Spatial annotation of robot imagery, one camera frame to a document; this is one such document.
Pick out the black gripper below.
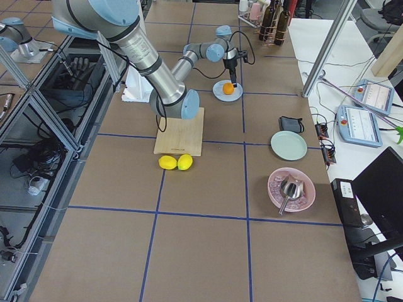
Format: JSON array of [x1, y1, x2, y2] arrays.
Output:
[[223, 57, 237, 88]]

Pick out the orange mandarin fruit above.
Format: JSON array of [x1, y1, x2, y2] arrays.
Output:
[[222, 82, 235, 96]]

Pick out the light blue plate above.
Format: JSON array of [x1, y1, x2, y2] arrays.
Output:
[[212, 80, 243, 102]]

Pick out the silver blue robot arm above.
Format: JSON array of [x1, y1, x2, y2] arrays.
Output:
[[52, 0, 237, 119]]

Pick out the second robot base floor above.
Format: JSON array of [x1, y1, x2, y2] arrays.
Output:
[[1, 17, 47, 64]]

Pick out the light green plate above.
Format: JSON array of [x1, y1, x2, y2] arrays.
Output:
[[270, 131, 307, 161]]

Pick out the dark green wine bottle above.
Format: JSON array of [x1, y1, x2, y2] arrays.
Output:
[[274, 1, 290, 46], [259, 1, 275, 41]]

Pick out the dark grey folded cloth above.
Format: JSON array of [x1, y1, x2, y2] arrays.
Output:
[[278, 116, 305, 133]]

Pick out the pink cup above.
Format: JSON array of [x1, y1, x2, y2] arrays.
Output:
[[249, 3, 261, 21]]

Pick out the white cup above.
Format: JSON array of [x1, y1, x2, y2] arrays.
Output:
[[239, 0, 249, 13]]

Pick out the bamboo cutting board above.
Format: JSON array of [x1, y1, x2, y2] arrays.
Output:
[[154, 107, 204, 156]]

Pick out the yellow lemon near board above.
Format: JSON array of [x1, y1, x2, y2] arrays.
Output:
[[177, 154, 193, 171]]

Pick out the yellow lemon far side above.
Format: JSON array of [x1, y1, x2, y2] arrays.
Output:
[[158, 155, 178, 170]]

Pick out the black power strip orange plugs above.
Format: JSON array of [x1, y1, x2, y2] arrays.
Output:
[[315, 123, 336, 168]]

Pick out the steel ice scoop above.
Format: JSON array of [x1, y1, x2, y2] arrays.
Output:
[[278, 175, 304, 215]]

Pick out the pink bowl with ice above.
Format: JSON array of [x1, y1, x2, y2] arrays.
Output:
[[267, 167, 315, 214]]

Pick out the blue teach pendant tablet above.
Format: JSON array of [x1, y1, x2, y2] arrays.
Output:
[[337, 105, 383, 148], [354, 79, 394, 116]]

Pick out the black computer tower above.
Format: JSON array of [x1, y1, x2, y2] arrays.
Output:
[[331, 178, 365, 229]]

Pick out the metal reacher grabber stick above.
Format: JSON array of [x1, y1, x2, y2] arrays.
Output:
[[317, 77, 403, 142]]

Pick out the black computer monitor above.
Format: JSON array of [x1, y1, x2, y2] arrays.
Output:
[[353, 147, 402, 259]]

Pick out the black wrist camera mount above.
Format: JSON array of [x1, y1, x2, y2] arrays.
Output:
[[236, 50, 249, 63]]

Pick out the copper wire bottle rack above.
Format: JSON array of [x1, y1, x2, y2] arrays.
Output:
[[258, 6, 289, 47]]

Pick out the white wire cup rack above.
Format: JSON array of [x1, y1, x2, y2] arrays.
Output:
[[237, 12, 261, 29]]

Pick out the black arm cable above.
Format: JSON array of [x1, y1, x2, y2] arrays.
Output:
[[94, 30, 256, 133]]

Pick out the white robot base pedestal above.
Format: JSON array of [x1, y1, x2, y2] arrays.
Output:
[[122, 67, 153, 103]]

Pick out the aluminium frame post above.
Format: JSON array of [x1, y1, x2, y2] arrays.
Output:
[[302, 0, 357, 98]]

